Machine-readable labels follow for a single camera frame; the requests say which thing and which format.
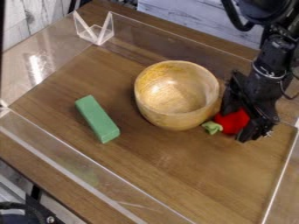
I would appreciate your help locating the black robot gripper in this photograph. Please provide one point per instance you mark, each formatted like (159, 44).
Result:
(255, 92)

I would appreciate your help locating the red plush strawberry toy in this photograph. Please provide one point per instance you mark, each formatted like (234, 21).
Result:
(228, 124)

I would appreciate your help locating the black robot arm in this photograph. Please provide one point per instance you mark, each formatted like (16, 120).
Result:
(278, 17)

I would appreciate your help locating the wooden bowl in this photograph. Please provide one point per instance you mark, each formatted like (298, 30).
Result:
(176, 94)

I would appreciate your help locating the green rectangular block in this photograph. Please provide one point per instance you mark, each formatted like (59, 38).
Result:
(98, 119)

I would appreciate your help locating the clear acrylic corner bracket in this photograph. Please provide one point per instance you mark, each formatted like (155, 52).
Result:
(95, 34)

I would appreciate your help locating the clear acrylic tray wall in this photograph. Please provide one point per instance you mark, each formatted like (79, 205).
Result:
(152, 176)

